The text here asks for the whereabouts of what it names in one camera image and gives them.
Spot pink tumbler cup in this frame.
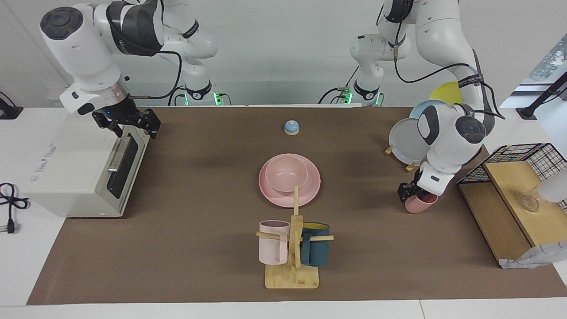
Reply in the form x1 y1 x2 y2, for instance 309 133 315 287
404 191 439 214

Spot pink bowl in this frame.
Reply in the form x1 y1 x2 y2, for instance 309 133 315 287
265 155 308 194

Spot wooden plate rack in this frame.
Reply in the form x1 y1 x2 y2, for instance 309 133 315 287
384 142 419 173

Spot grey plate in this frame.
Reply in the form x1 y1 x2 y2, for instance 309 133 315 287
389 117 434 166

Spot beige toaster oven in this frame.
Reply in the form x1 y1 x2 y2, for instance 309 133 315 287
22 102 151 218

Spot light blue plate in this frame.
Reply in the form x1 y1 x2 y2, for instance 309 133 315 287
409 99 444 121

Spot wooden shelf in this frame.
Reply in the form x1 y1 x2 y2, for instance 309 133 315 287
458 161 567 268

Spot dark teal mug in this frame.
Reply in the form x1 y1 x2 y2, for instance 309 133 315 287
300 222 330 267

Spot yellow plate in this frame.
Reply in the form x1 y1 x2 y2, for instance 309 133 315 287
429 81 464 105

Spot black table clamp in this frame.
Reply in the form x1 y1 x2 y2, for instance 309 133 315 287
0 91 24 120

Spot clear glass cup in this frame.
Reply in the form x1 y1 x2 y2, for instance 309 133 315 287
520 190 541 213

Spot brown table mat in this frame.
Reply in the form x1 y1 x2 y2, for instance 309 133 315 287
27 106 567 305

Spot pink speckled plate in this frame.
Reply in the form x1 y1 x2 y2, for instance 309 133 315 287
259 154 321 208

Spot wooden mug tree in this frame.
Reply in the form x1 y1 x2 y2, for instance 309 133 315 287
256 185 334 289

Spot pale pink mug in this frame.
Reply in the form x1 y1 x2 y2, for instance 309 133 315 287
259 220 291 265

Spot black angled stand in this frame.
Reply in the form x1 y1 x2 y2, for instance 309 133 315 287
516 71 567 121

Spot black base cable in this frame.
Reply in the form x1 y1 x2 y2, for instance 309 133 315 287
321 66 360 105
168 86 187 107

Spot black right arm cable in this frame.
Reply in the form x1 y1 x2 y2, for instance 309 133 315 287
128 50 183 101

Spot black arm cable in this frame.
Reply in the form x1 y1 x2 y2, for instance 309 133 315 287
128 50 183 101
377 4 506 121

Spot black wire basket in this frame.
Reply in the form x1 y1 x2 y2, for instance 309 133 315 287
457 143 567 214

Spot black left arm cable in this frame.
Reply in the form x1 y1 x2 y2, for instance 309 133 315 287
377 4 506 121

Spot black toaster power cord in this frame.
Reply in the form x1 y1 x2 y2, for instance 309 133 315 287
0 183 30 235

